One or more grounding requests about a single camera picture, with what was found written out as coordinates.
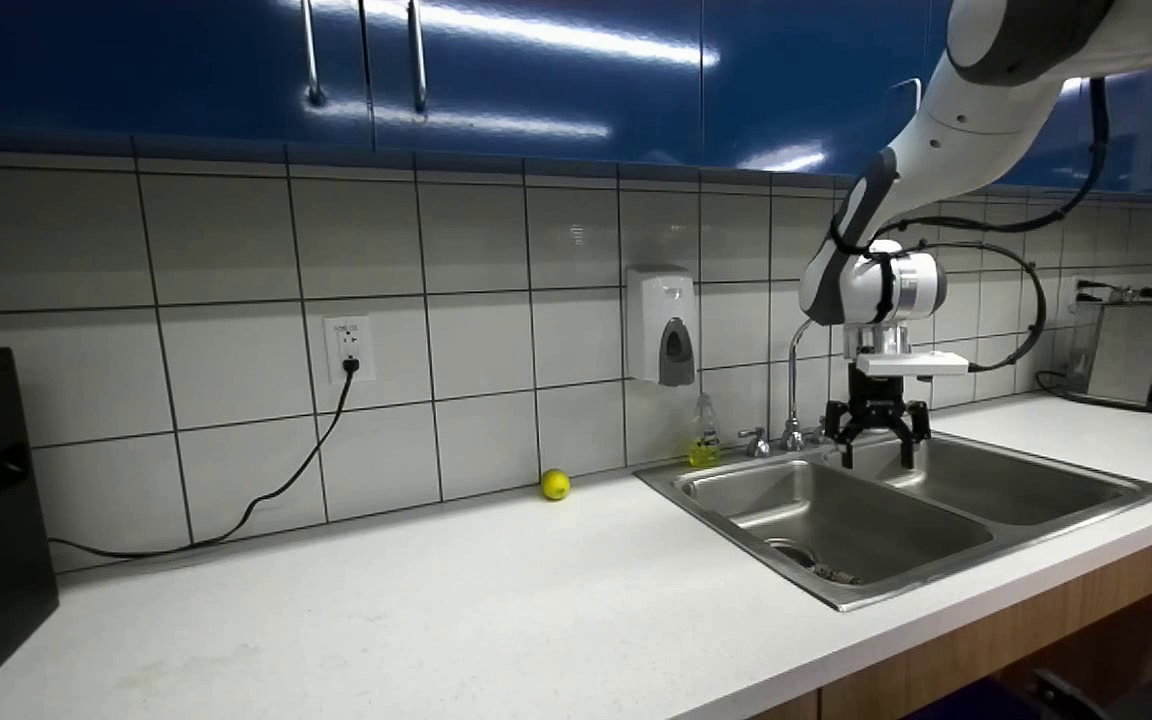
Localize yellow ball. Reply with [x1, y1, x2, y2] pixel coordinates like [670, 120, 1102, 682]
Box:
[535, 462, 576, 508]

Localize white wall outlet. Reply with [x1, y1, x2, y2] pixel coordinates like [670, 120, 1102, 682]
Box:
[319, 313, 381, 382]

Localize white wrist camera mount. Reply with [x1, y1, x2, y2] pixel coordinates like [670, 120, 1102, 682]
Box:
[848, 345, 974, 382]

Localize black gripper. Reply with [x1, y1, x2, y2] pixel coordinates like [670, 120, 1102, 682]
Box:
[820, 371, 935, 475]

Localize chrome gooseneck faucet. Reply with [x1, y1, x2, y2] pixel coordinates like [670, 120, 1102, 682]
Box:
[777, 313, 830, 452]

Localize black power cord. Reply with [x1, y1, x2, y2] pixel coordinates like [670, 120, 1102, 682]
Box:
[44, 354, 364, 562]

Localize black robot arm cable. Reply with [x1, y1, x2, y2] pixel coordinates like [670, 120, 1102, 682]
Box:
[884, 77, 1115, 378]

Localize white wall soap dispenser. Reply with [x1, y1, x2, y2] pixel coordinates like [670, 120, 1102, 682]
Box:
[621, 267, 703, 391]

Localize grey countertop appliance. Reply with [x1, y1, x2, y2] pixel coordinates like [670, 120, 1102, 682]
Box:
[1071, 275, 1152, 411]

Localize stainless steel double sink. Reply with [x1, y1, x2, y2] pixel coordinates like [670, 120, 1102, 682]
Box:
[634, 423, 1152, 614]

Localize wooden base cabinet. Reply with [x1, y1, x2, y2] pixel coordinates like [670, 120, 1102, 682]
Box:
[746, 526, 1152, 720]

